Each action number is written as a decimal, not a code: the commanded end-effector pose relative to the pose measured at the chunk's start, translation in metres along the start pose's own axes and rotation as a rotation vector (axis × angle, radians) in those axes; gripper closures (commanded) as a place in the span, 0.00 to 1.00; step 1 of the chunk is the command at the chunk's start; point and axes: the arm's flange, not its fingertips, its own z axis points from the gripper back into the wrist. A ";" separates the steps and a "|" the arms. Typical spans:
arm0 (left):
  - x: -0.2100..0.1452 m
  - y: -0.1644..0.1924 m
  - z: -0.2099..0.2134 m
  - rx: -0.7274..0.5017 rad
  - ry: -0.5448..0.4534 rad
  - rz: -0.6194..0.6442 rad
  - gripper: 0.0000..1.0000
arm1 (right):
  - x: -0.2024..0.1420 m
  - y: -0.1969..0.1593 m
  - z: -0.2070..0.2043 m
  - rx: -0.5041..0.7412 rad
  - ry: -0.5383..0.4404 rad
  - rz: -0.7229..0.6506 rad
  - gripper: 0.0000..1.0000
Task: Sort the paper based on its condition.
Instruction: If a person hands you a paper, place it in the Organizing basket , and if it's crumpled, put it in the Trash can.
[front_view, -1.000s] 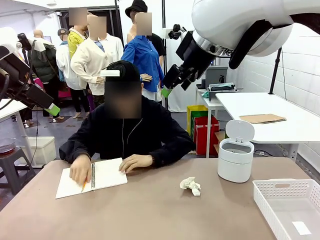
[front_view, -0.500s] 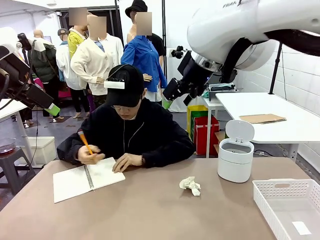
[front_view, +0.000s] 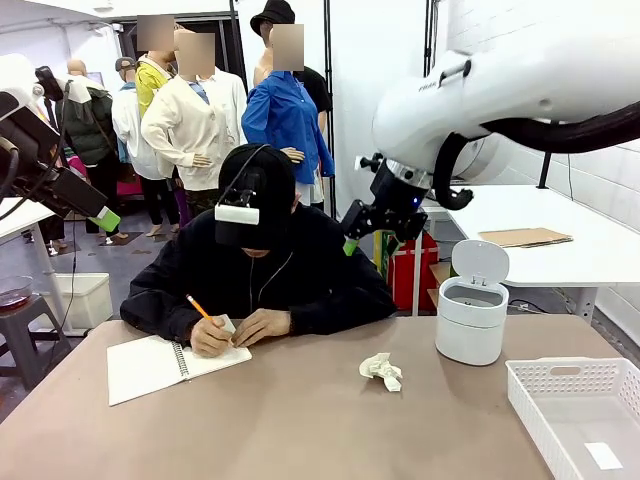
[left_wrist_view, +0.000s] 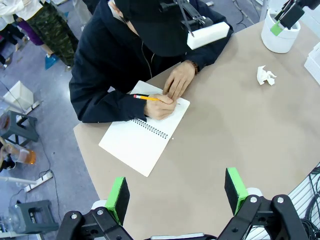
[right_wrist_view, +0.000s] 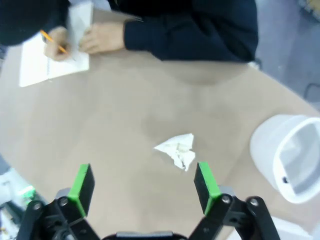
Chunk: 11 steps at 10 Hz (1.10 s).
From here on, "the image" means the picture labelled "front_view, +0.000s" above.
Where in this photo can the yellow green bag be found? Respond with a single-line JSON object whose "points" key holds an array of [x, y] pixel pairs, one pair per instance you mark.
{"points": [[382, 255]]}

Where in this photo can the cream cardigan mannequin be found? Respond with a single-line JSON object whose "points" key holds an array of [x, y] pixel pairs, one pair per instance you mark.
{"points": [[190, 110]]}

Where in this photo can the white head-mounted camera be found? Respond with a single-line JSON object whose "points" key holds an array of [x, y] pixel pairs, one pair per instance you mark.
{"points": [[237, 214]]}

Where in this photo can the person's right hand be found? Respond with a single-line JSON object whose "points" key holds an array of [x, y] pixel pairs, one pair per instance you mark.
{"points": [[212, 340]]}

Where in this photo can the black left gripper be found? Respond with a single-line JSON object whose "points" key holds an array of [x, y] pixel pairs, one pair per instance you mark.
{"points": [[27, 145]]}

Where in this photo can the black light stand pole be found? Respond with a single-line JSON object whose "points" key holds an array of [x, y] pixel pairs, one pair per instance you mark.
{"points": [[428, 25], [327, 50]]}

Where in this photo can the black cap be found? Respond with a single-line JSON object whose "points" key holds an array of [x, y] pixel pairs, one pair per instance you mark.
{"points": [[272, 190]]}

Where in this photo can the small white paper label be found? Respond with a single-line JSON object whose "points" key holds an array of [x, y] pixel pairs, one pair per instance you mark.
{"points": [[602, 456]]}

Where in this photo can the black t-shirt mannequin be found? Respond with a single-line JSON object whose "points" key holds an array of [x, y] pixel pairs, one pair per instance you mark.
{"points": [[317, 90]]}

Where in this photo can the black tripod stand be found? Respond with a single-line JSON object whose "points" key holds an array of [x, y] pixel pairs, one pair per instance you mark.
{"points": [[544, 172]]}

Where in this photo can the person's left hand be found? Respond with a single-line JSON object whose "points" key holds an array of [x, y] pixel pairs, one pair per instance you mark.
{"points": [[265, 327]]}

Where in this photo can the flat brown cardboard sheet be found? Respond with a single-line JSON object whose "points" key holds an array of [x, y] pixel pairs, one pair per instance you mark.
{"points": [[525, 237]]}

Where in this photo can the white spiral notebook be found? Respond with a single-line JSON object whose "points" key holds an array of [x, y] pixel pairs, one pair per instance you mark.
{"points": [[142, 370]]}

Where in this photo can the white table with leg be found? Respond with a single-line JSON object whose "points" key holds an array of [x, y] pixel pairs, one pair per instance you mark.
{"points": [[20, 215]]}

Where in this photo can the yellow pencil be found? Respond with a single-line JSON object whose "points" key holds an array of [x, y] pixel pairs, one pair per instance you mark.
{"points": [[199, 307]]}

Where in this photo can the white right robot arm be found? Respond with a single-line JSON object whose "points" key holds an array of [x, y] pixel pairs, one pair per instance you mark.
{"points": [[500, 85]]}

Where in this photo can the white backdrop sheet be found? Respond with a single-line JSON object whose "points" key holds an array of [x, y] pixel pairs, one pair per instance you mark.
{"points": [[360, 75]]}

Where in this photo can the black bucket hat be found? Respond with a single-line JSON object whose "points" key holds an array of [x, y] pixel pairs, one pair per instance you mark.
{"points": [[272, 17]]}

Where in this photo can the blue shirt mannequin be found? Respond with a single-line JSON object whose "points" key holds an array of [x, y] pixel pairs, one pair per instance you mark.
{"points": [[285, 115]]}

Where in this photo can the person's left forearm black sleeve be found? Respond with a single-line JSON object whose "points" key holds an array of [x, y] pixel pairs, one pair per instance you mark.
{"points": [[345, 310]]}

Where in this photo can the large white table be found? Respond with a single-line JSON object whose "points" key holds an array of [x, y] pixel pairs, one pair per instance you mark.
{"points": [[590, 250]]}

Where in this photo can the grey plastic stool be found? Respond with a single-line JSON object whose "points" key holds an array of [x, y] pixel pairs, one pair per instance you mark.
{"points": [[30, 325]]}

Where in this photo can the person's right forearm black sleeve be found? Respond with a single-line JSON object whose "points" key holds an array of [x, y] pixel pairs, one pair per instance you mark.
{"points": [[155, 315]]}

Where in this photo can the clear glass bowl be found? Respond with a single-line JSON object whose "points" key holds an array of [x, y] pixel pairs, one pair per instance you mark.
{"points": [[15, 292]]}

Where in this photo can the white plastic floor crate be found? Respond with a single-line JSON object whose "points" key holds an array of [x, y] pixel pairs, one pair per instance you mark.
{"points": [[90, 300]]}

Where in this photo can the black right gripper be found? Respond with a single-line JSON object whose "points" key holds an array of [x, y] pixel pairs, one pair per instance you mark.
{"points": [[397, 195]]}

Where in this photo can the yellow jacket mannequin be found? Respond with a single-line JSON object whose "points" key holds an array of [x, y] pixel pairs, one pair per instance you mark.
{"points": [[147, 82]]}

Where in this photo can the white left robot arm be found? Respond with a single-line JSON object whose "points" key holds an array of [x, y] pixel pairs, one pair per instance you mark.
{"points": [[12, 75]]}

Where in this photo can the red bag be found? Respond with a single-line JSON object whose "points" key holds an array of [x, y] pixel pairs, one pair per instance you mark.
{"points": [[427, 270]]}

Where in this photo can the white lidded trash bin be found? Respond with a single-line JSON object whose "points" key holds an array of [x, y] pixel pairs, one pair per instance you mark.
{"points": [[467, 330]]}

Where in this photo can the white shirt mannequin grey cap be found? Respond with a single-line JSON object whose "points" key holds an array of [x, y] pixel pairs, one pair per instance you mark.
{"points": [[127, 125]]}

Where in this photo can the person torso black jacket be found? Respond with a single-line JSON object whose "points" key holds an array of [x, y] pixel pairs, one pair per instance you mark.
{"points": [[325, 270]]}

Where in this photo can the white perforated plastic basket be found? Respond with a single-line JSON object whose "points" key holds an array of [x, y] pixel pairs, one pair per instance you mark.
{"points": [[575, 425]]}

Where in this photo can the small white side table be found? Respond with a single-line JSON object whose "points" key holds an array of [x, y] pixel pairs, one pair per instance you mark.
{"points": [[416, 280]]}

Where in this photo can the white paper ball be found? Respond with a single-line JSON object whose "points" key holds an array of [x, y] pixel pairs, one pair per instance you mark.
{"points": [[380, 370]]}

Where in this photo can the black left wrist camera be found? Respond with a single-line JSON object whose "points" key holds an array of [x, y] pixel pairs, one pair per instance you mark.
{"points": [[49, 82]]}

